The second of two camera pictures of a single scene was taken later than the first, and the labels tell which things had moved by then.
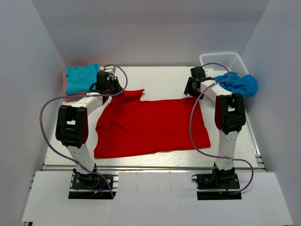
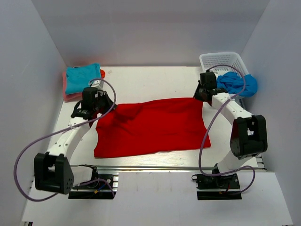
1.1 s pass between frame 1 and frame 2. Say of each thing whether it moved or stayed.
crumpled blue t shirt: stayed
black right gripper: moved
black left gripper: moved
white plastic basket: stayed
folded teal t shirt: stayed
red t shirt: stayed
